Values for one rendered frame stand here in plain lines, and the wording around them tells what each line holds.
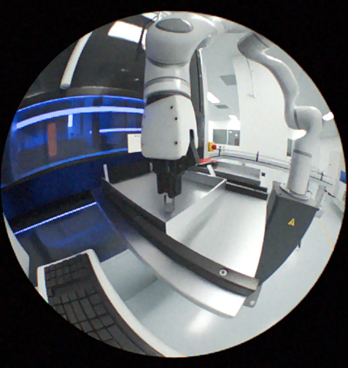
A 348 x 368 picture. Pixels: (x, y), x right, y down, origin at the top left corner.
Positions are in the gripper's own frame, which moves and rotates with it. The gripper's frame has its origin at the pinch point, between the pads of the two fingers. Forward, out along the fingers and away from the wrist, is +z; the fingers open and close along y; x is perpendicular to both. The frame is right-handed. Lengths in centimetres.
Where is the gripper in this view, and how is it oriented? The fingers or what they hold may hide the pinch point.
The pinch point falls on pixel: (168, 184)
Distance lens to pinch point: 22.3
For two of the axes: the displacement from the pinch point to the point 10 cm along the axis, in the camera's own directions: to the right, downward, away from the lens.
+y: 7.4, 2.1, -6.4
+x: 6.7, -2.6, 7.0
